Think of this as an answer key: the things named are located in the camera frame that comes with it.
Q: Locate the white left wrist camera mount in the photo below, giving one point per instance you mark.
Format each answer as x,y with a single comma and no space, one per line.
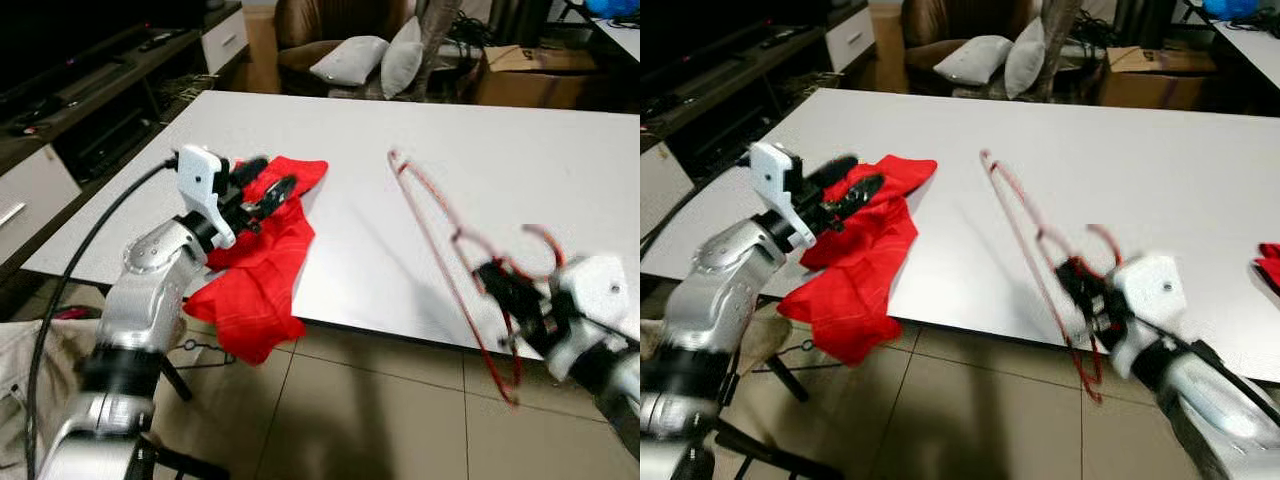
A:
772,180
200,180

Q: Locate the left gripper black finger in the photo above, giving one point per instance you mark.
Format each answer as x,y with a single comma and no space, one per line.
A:
858,195
832,170
252,169
277,196

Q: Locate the blue plastic box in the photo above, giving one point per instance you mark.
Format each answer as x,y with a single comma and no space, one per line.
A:
1235,8
612,8

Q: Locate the black tv cabinet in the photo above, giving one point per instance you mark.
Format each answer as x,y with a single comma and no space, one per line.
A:
100,110
720,95

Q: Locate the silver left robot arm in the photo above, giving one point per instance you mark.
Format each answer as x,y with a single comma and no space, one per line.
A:
150,290
720,290

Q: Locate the red shirt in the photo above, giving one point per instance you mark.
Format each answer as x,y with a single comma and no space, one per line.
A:
265,290
860,290

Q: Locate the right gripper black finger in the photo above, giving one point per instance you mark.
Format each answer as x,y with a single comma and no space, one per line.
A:
498,274
1074,294
1075,273
502,297

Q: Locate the open cardboard box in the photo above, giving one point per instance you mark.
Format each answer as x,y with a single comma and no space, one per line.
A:
1150,90
540,85

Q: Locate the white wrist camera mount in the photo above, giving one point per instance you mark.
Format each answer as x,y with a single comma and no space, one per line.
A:
200,180
772,180
595,300
1155,300

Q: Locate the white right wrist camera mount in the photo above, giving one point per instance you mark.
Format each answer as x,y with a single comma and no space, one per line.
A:
595,300
1155,300

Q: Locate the red plastic hanger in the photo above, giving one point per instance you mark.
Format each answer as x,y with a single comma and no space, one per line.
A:
1005,180
414,180

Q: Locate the brown armchair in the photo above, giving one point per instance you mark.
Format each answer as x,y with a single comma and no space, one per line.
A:
330,20
950,20

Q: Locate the black television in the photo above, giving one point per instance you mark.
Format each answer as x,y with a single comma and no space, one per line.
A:
60,40
700,30

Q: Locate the red folded garment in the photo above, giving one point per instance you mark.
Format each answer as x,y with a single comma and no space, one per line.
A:
1270,265

